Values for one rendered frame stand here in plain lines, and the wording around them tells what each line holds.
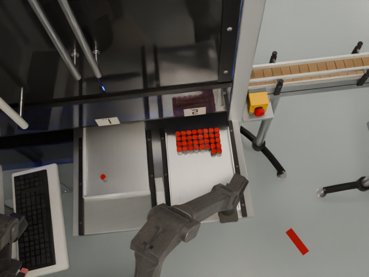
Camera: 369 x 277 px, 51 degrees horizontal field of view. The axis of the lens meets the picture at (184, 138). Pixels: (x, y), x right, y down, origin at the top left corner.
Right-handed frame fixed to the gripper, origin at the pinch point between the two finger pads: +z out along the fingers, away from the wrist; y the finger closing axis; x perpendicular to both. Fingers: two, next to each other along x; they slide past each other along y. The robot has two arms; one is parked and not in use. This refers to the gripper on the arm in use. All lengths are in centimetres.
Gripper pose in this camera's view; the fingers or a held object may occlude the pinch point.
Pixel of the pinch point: (226, 212)
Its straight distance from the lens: 150.7
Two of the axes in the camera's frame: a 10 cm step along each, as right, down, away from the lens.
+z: 0.6, 3.7, 9.3
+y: -1.0, -9.2, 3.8
